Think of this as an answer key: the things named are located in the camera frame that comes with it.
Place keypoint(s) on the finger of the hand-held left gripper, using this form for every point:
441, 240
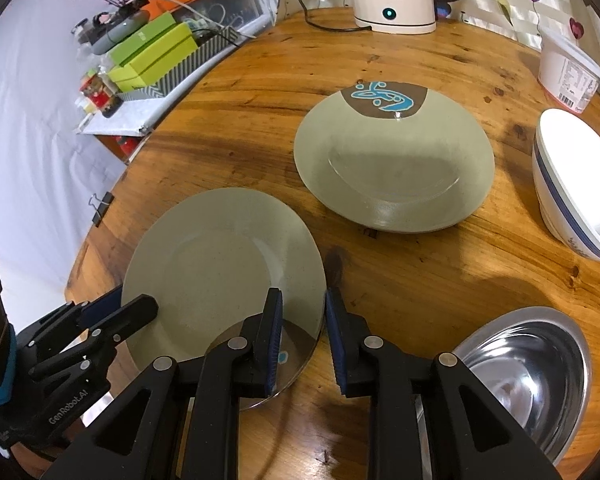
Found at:
130, 312
102, 307

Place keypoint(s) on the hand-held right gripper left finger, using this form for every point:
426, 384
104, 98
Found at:
275, 340

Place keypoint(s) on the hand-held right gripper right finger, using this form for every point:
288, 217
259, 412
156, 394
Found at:
337, 345

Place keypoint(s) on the stainless steel bowl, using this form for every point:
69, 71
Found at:
530, 360

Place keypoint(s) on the white bowl with blue stripe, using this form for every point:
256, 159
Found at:
555, 202

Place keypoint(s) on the plain white bowl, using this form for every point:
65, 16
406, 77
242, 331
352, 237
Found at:
580, 160

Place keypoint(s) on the black binder clip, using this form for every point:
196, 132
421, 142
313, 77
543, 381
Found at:
98, 217
104, 200

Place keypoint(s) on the white folder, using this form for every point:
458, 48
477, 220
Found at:
130, 117

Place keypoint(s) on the small red patterned jar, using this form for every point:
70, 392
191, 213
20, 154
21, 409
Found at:
100, 97

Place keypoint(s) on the green box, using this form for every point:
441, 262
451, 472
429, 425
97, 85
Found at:
165, 55
125, 80
140, 40

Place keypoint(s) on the green boxes in striped tray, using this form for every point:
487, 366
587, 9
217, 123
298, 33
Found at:
180, 77

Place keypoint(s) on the grey case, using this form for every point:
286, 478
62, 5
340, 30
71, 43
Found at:
122, 30

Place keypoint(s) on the white plastic tub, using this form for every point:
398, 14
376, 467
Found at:
565, 75

